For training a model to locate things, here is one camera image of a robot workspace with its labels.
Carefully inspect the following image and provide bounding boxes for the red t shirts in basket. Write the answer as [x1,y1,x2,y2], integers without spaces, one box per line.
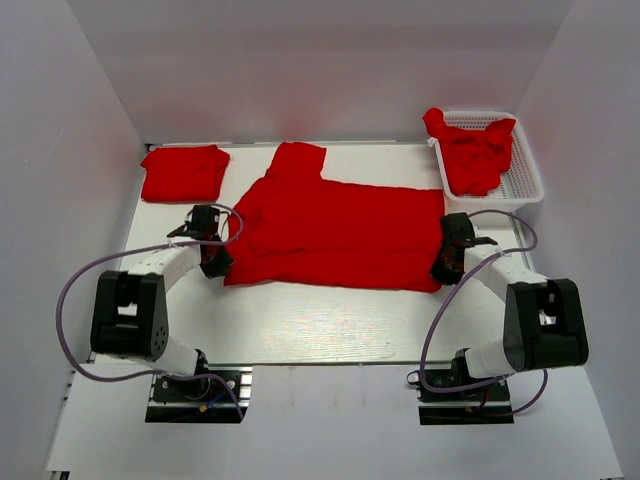
[423,108,516,197]

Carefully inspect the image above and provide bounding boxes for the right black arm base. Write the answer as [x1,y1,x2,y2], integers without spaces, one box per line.
[406,370,514,426]

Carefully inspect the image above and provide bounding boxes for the red t shirt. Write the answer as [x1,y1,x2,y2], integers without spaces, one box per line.
[141,145,231,203]
[224,142,444,293]

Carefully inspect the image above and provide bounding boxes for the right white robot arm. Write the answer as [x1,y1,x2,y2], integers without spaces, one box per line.
[418,213,589,399]

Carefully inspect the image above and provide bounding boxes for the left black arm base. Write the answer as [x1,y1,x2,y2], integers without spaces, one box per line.
[145,366,253,424]

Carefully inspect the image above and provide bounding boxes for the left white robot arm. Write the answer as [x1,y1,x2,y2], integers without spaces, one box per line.
[90,205,233,399]

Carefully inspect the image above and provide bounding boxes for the white plastic basket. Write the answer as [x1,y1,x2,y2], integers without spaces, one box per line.
[428,110,544,213]

